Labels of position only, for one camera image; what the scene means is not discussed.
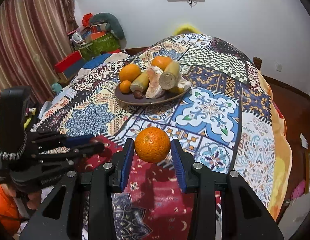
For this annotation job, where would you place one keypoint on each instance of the orange small box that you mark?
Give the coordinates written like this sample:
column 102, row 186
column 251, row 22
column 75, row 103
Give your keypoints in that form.
column 98, row 35

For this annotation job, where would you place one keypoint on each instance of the red patterned cloth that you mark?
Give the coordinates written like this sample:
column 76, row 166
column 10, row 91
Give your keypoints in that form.
column 150, row 180

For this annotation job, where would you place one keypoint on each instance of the grey blue box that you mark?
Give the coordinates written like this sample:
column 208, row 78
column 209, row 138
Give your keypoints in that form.
column 73, row 70

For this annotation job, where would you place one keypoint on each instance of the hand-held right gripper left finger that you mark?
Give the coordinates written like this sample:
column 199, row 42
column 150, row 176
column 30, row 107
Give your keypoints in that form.
column 126, row 165

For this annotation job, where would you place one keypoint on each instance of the silver metal pot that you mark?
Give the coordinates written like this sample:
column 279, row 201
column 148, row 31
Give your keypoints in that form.
column 77, row 37

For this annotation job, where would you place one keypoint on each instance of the red flat box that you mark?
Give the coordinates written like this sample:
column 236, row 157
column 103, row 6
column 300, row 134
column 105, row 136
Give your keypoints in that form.
column 67, row 61

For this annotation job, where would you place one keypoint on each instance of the small tangerine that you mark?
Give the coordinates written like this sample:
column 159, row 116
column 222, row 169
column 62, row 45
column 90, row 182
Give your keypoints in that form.
column 125, row 86

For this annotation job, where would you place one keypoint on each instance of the patchwork patterned blanket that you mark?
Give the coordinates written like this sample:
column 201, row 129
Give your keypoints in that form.
column 210, row 110

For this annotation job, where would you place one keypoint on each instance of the person's left hand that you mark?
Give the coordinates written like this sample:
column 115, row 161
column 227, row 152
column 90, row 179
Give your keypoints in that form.
column 33, row 201

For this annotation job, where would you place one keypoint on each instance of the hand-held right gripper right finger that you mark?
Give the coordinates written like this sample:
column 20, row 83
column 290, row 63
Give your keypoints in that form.
column 178, row 165

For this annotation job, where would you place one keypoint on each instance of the dark brown round plate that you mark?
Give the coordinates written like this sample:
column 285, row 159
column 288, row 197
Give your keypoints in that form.
column 150, row 101

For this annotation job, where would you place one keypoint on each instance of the orange fleece blanket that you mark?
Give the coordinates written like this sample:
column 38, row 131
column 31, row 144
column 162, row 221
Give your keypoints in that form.
column 281, row 142

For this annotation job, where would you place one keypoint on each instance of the grey plush pillow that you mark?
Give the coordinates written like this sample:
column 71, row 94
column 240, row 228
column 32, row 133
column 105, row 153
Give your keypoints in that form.
column 114, row 27

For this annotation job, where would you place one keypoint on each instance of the peeled pomelo segment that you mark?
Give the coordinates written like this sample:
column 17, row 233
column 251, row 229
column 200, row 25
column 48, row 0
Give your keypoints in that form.
column 184, row 82
column 152, row 87

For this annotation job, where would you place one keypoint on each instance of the yellow sugarcane piece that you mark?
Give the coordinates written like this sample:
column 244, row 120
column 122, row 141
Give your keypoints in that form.
column 170, row 77
column 177, row 90
column 141, row 80

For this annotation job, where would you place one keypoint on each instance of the white paper scrap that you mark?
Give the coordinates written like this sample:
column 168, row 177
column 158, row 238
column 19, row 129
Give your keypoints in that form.
column 304, row 140

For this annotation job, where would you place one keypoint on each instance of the green fabric storage box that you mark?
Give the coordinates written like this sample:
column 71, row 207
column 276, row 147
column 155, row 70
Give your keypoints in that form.
column 102, row 46

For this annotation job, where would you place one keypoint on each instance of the small brown chestnut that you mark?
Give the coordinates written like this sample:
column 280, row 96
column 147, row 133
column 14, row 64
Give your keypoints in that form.
column 138, row 94

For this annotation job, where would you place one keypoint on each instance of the pink slipper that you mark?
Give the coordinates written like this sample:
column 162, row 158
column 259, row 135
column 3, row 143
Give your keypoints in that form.
column 297, row 190

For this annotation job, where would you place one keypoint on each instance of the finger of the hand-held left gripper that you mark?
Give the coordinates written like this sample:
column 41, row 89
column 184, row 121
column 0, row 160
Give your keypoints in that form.
column 79, row 140
column 89, row 150

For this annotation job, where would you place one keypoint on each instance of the striped brown curtain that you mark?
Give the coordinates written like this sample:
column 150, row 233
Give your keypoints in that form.
column 32, row 30

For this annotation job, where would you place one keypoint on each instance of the teal soft object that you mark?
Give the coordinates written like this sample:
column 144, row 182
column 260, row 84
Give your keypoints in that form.
column 56, row 87

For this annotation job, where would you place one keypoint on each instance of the white wall socket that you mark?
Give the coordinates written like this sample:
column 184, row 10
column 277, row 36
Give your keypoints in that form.
column 278, row 66

